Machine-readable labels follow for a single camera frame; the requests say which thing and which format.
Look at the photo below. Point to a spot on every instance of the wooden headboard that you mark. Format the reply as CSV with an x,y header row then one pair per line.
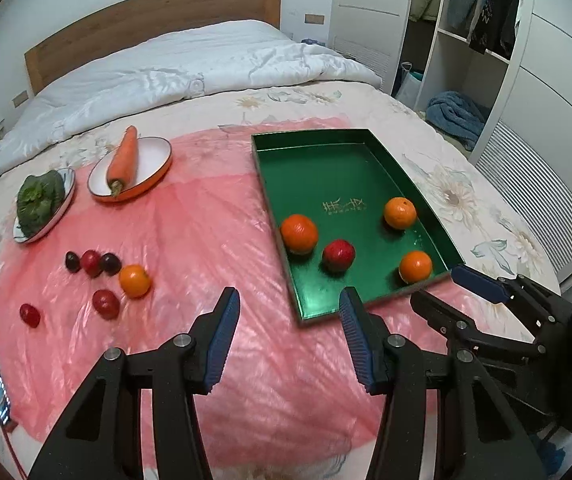
x,y
128,23

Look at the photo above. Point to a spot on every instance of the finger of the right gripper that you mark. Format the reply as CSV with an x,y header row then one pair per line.
x,y
455,325
532,303

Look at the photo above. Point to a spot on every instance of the carrot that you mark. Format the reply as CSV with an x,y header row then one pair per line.
x,y
122,169

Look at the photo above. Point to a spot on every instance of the dark plum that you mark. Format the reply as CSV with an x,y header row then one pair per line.
x,y
110,264
72,262

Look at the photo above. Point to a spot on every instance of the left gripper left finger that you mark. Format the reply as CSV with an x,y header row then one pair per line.
x,y
99,436

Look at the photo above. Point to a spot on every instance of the white duvet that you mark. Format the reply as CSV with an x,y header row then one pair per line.
x,y
229,56

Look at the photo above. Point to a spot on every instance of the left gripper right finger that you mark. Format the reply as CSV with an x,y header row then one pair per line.
x,y
478,437

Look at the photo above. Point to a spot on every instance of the green tray box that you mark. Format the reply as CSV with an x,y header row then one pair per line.
x,y
341,179

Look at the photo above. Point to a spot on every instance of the large front orange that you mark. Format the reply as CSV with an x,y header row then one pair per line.
x,y
299,234

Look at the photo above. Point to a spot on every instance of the white bag on floor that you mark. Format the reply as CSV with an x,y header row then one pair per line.
x,y
409,88

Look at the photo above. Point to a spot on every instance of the white wardrobe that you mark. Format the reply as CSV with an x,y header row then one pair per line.
x,y
508,202

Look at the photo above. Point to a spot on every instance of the floral bed sheet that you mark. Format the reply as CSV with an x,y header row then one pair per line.
x,y
323,105

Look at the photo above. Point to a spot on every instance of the small orange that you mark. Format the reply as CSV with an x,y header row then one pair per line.
x,y
134,281

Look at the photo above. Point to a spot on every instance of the pink plastic sheet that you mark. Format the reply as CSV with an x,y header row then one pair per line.
x,y
288,395

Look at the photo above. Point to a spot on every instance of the orange rimmed white plate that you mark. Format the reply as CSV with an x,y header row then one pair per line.
x,y
154,161

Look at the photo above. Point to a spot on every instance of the blue folded blanket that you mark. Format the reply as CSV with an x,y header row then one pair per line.
x,y
458,116

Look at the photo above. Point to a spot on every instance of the green leafy vegetable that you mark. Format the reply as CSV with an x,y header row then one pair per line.
x,y
38,200

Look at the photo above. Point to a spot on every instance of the white oval dish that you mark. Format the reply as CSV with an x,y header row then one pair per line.
x,y
69,177

